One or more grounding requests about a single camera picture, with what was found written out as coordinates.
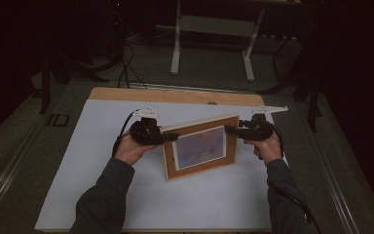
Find light wooden picture frame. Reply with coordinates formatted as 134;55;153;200
160;112;241;182

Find person's left hand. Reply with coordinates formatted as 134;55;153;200
114;131;159;167

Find black floor socket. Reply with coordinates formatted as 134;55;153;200
47;113;71;128

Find metal floor rail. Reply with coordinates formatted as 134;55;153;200
0;123;43;222
296;100;361;234

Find black metal stand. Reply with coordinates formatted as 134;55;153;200
256;32;324;133
38;48;125;115

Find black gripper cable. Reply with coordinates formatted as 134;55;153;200
111;110;140;157
271;125;320;234

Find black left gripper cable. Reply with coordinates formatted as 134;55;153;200
111;110;140;157

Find white table mat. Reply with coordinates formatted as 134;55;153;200
34;98;311;232

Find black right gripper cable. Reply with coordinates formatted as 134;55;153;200
271;125;320;234

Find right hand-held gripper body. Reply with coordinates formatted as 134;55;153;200
240;105;289;141

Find black floor cables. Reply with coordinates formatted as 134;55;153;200
116;42;149;91

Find person's right hand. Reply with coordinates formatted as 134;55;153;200
243;133;283;167

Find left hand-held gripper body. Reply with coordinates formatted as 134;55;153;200
130;106;165;146

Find white metal desk frame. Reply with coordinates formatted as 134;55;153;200
169;0;266;82

